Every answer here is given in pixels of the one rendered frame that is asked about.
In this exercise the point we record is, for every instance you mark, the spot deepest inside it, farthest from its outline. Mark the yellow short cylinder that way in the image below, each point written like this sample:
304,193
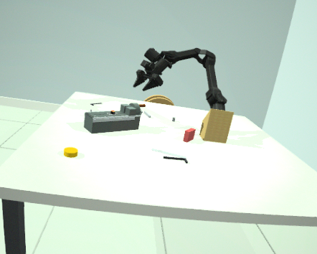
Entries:
70,152

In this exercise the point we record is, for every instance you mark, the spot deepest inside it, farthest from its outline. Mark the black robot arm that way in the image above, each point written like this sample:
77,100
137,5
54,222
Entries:
214,95

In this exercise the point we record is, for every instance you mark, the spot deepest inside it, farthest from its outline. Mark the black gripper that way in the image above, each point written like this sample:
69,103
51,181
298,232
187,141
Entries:
154,78

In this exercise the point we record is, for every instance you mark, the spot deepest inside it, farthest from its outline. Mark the small red block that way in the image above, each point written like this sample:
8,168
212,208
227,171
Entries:
189,135

